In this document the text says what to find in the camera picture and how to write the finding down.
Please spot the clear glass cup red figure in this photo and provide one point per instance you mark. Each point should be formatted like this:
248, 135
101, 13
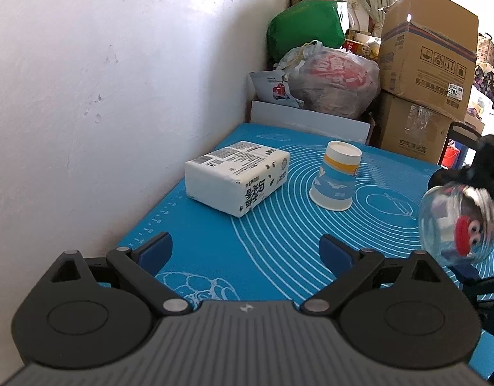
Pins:
444, 219

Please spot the white flat box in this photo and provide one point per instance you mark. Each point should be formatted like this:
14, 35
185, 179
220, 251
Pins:
311, 122

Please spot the blue white paper cup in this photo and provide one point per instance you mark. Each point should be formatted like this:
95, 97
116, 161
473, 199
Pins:
335, 183

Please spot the red white packaging box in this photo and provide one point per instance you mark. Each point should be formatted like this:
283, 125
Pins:
361, 44

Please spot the white tissue pack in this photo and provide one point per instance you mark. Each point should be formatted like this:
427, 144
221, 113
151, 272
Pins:
230, 171

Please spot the blue silicone baking mat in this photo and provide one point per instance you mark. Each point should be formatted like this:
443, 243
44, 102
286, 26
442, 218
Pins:
271, 245

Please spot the blue white snack packet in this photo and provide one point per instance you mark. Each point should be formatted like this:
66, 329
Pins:
273, 86

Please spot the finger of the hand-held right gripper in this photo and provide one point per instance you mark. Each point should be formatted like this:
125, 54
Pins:
483, 285
486, 160

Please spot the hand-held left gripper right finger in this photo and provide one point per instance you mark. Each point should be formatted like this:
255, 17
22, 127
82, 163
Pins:
334, 252

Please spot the plain cardboard box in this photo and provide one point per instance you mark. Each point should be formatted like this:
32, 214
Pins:
407, 130

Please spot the green bag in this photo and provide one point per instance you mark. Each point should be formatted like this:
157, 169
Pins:
303, 28

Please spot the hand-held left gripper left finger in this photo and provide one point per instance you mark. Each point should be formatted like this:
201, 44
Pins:
155, 252

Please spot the patterned fabric pile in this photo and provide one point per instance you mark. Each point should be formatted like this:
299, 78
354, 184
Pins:
490, 68

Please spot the clear plastic bag red contents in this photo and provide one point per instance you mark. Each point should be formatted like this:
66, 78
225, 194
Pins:
335, 84

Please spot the large cardboard box blue stripe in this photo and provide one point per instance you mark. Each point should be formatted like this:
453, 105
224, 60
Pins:
428, 52

